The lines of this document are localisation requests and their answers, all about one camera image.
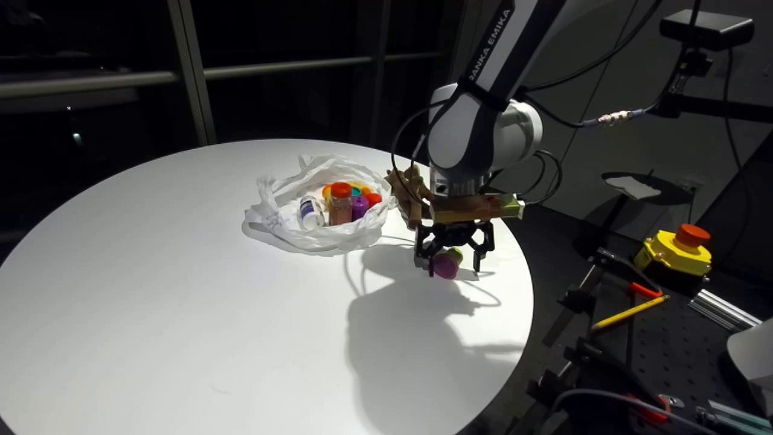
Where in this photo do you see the white pill bottle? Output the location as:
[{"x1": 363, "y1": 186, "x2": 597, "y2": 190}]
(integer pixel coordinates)
[{"x1": 297, "y1": 197, "x2": 324, "y2": 230}]

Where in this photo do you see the clear plastic bag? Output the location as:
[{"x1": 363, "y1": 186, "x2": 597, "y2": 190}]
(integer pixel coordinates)
[{"x1": 241, "y1": 157, "x2": 391, "y2": 253}]

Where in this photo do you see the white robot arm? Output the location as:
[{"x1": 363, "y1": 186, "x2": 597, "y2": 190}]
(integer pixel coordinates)
[{"x1": 414, "y1": 0, "x2": 569, "y2": 274}]

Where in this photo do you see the red lid spice jar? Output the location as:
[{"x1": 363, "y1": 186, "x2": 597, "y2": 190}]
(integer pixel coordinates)
[{"x1": 328, "y1": 181, "x2": 353, "y2": 224}]

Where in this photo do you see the black camera on stand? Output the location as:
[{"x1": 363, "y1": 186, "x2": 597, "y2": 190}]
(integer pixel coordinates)
[{"x1": 652, "y1": 7, "x2": 773, "y2": 124}]

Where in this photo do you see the purple lid play-doh tub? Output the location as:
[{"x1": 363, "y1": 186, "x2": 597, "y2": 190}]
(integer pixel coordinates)
[{"x1": 350, "y1": 197, "x2": 370, "y2": 219}]

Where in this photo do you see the small red lid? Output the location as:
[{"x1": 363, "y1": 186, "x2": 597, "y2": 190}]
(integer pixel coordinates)
[{"x1": 364, "y1": 190, "x2": 381, "y2": 207}]

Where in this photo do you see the brown plush toy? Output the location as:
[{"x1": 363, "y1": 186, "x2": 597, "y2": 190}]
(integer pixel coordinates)
[{"x1": 387, "y1": 168, "x2": 432, "y2": 230}]

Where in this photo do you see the yellow emergency stop button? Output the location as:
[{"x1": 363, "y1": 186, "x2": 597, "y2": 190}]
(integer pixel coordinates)
[{"x1": 633, "y1": 223, "x2": 712, "y2": 277}]

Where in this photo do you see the pink lid play-doh tub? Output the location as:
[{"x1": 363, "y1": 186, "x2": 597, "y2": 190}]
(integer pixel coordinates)
[{"x1": 432, "y1": 250, "x2": 464, "y2": 281}]

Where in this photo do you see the metal window railing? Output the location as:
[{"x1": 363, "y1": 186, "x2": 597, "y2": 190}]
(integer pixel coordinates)
[{"x1": 0, "y1": 0, "x2": 439, "y2": 141}]

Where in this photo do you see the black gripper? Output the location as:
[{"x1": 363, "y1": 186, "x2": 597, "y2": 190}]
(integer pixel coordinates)
[{"x1": 414, "y1": 194, "x2": 525, "y2": 274}]

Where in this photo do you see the yellow pencil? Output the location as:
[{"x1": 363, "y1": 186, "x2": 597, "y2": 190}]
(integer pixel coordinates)
[{"x1": 591, "y1": 296, "x2": 669, "y2": 331}]

